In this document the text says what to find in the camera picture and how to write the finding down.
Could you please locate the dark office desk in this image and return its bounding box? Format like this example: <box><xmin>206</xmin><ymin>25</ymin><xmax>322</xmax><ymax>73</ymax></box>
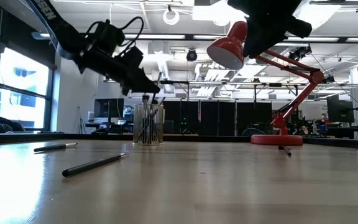
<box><xmin>326</xmin><ymin>126</ymin><xmax>358</xmax><ymax>139</ymax></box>
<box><xmin>84</xmin><ymin>121</ymin><xmax>135</xmax><ymax>134</ymax></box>

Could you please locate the black computer monitor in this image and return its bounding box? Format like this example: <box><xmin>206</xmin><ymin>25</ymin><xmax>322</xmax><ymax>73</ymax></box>
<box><xmin>326</xmin><ymin>96</ymin><xmax>356</xmax><ymax>124</ymax></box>
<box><xmin>93</xmin><ymin>98</ymin><xmax>125</xmax><ymax>124</ymax></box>

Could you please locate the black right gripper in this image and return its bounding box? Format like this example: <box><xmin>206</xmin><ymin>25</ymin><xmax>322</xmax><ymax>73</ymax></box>
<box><xmin>227</xmin><ymin>0</ymin><xmax>313</xmax><ymax>58</ymax></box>

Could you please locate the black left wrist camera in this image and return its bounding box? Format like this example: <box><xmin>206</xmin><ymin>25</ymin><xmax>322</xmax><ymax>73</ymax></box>
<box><xmin>121</xmin><ymin>45</ymin><xmax>145</xmax><ymax>68</ymax></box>

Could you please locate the thin dark makeup brush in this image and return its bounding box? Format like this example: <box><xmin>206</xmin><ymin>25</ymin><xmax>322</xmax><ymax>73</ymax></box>
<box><xmin>33</xmin><ymin>142</ymin><xmax>79</xmax><ymax>152</ymax></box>

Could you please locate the small pen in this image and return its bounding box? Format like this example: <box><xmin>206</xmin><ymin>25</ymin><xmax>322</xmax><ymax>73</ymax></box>
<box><xmin>278</xmin><ymin>145</ymin><xmax>292</xmax><ymax>157</ymax></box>

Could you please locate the black ceiling spotlight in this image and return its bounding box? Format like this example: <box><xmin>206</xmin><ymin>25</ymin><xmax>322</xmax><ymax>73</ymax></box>
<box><xmin>186</xmin><ymin>49</ymin><xmax>198</xmax><ymax>63</ymax></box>

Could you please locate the black aluminium table frame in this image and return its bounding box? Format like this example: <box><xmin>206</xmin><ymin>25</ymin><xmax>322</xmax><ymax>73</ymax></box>
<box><xmin>0</xmin><ymin>132</ymin><xmax>358</xmax><ymax>151</ymax></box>

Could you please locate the black pen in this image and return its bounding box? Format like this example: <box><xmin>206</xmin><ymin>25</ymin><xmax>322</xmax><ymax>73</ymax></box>
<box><xmin>62</xmin><ymin>152</ymin><xmax>130</xmax><ymax>178</ymax></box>

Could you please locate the white ring ceiling light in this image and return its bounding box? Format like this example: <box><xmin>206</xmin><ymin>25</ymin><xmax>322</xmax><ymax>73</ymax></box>
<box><xmin>162</xmin><ymin>8</ymin><xmax>181</xmax><ymax>26</ymax></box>

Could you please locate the large glass window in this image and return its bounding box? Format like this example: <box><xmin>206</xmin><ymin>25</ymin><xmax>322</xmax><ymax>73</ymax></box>
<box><xmin>0</xmin><ymin>46</ymin><xmax>54</xmax><ymax>131</ymax></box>

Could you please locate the red desk lamp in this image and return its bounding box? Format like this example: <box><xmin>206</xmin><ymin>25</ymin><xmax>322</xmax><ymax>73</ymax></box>
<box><xmin>206</xmin><ymin>21</ymin><xmax>326</xmax><ymax>146</ymax></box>

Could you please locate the black partition panel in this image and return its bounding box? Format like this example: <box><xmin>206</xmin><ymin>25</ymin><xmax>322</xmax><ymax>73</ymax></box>
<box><xmin>163</xmin><ymin>100</ymin><xmax>200</xmax><ymax>136</ymax></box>
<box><xmin>236</xmin><ymin>101</ymin><xmax>273</xmax><ymax>136</ymax></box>
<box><xmin>200</xmin><ymin>100</ymin><xmax>237</xmax><ymax>136</ymax></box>

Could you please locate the gold wire basket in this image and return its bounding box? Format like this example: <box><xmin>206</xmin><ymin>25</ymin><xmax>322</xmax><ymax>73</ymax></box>
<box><xmin>132</xmin><ymin>103</ymin><xmax>165</xmax><ymax>146</ymax></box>

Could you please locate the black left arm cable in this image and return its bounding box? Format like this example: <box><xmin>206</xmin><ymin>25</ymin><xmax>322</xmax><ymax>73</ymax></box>
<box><xmin>84</xmin><ymin>16</ymin><xmax>145</xmax><ymax>58</ymax></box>

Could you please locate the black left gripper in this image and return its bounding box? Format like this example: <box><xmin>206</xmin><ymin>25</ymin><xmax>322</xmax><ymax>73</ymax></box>
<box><xmin>81</xmin><ymin>48</ymin><xmax>161</xmax><ymax>96</ymax></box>

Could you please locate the black bag pile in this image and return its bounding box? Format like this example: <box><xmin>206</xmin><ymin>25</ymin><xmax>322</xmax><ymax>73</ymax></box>
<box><xmin>0</xmin><ymin>115</ymin><xmax>25</xmax><ymax>135</ymax></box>

